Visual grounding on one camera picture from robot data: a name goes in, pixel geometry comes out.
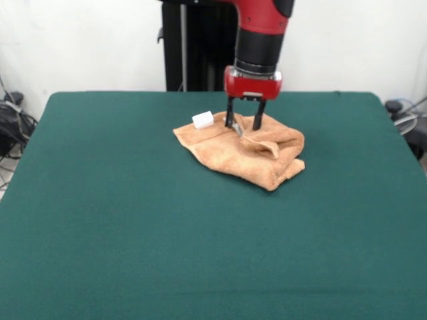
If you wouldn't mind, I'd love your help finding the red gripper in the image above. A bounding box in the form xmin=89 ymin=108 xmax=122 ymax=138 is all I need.
xmin=224 ymin=65 xmax=285 ymax=131

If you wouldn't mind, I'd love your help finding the tan terry towel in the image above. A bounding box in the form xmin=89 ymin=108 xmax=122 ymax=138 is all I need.
xmin=172 ymin=111 xmax=306 ymax=191

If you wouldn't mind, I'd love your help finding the dark green tablecloth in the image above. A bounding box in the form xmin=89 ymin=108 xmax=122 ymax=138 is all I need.
xmin=0 ymin=91 xmax=427 ymax=320

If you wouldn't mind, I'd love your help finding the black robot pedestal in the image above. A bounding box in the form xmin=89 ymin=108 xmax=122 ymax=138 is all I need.
xmin=155 ymin=0 xmax=240 ymax=93

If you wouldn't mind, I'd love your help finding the dark stand with grey cables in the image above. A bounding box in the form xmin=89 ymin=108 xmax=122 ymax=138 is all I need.
xmin=385 ymin=98 xmax=427 ymax=163

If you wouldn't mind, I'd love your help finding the black equipment with cables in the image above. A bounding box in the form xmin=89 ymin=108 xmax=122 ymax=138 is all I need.
xmin=0 ymin=91 xmax=38 ymax=161

